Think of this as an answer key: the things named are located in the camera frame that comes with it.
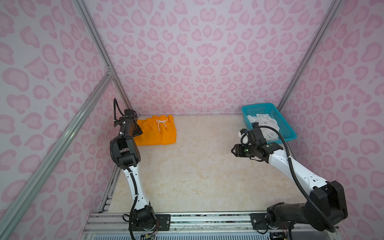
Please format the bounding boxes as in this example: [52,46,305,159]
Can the orange shorts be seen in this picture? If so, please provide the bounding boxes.
[134,115,177,146]

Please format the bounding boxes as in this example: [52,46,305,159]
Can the white patterned garment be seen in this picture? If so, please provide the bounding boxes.
[247,113,280,142]

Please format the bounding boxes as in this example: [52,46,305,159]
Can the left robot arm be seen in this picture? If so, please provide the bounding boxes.
[110,118,158,231]

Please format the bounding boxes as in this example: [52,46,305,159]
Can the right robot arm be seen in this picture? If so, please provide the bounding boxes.
[231,143,348,233]

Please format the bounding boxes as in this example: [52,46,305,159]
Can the teal plastic laundry basket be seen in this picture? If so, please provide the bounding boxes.
[242,103,297,142]

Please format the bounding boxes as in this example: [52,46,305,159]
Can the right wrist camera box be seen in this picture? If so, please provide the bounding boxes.
[245,128,267,146]

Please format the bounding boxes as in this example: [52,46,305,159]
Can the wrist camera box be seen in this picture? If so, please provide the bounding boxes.
[245,128,267,146]
[124,109,138,122]

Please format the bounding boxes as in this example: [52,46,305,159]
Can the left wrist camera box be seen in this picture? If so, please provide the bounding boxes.
[124,109,138,122]

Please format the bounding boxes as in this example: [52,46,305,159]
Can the white drawstring cord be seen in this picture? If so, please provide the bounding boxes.
[155,118,169,134]

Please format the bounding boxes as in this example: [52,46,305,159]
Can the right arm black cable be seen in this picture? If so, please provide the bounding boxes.
[239,125,337,232]

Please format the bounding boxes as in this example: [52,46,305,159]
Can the aluminium frame post left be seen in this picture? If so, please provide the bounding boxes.
[73,0,132,109]

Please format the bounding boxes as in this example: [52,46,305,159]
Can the aluminium frame post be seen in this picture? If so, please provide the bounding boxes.
[277,0,345,112]
[73,0,132,109]

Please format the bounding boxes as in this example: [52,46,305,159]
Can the aluminium diagonal frame bar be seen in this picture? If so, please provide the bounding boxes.
[0,70,115,238]

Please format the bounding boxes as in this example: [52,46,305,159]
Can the aluminium frame post right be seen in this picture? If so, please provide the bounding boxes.
[277,0,345,112]

